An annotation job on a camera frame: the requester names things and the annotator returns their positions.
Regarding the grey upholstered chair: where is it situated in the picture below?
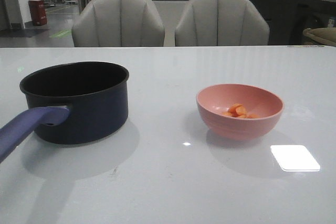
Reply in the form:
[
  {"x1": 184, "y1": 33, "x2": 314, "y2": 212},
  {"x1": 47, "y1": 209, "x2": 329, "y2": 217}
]
[
  {"x1": 71, "y1": 0, "x2": 165, "y2": 47},
  {"x1": 174, "y1": 0, "x2": 270, "y2": 47}
]

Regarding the pink plastic bowl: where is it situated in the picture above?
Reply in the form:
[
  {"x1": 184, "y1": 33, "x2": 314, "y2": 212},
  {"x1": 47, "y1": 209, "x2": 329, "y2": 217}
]
[{"x1": 196, "y1": 84, "x2": 284, "y2": 141}]

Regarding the dark side table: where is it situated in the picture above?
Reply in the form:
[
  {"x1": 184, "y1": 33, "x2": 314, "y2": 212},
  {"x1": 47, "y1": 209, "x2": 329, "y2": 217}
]
[{"x1": 289, "y1": 0, "x2": 335, "y2": 45}]

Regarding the left grey upholstered chair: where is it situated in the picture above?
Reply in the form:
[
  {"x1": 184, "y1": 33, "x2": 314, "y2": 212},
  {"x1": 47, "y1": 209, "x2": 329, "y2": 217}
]
[{"x1": 71, "y1": 0, "x2": 165, "y2": 47}]

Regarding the orange ham slice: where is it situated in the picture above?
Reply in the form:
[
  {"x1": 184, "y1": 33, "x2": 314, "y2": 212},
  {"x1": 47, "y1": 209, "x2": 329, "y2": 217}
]
[
  {"x1": 222, "y1": 111, "x2": 235, "y2": 117},
  {"x1": 227, "y1": 103, "x2": 247, "y2": 117}
]

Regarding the right grey upholstered chair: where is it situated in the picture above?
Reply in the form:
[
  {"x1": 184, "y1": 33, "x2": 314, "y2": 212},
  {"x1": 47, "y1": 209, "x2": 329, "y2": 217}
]
[{"x1": 174, "y1": 0, "x2": 270, "y2": 47}]

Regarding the dark blue saucepan purple handle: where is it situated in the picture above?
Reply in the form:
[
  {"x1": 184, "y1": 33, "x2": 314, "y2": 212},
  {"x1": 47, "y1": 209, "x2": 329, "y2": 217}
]
[{"x1": 1, "y1": 61, "x2": 129, "y2": 161}]

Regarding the orange ham slice top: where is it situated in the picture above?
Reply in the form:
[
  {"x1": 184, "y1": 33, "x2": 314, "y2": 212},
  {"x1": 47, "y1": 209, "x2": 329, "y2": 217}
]
[{"x1": 227, "y1": 103, "x2": 247, "y2": 117}]

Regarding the red trash bin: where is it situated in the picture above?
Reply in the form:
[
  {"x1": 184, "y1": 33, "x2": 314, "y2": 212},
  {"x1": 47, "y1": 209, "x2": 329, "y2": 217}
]
[{"x1": 28, "y1": 0, "x2": 47, "y2": 26}]

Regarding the tan sofa cushion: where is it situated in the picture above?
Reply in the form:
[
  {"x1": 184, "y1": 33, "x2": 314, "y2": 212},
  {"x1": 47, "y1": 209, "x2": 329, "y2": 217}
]
[{"x1": 302, "y1": 27, "x2": 336, "y2": 47}]

